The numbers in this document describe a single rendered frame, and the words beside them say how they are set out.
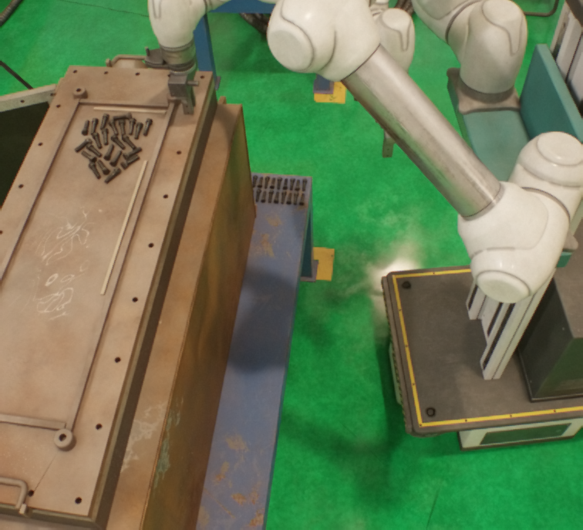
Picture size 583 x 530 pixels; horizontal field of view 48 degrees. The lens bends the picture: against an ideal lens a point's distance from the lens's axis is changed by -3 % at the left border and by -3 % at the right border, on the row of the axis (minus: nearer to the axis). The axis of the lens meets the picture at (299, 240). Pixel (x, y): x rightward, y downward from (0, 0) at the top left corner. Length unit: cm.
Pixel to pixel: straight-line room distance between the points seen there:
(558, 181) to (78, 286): 109
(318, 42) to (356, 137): 262
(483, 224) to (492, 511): 169
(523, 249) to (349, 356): 174
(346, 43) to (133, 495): 102
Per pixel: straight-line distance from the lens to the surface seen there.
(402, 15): 163
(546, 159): 145
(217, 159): 199
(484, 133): 185
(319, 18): 115
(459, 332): 272
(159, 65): 181
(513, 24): 179
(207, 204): 188
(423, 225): 339
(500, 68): 183
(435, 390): 260
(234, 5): 370
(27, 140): 252
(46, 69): 454
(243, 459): 215
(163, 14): 168
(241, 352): 229
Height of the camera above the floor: 268
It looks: 54 degrees down
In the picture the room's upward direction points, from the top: 3 degrees counter-clockwise
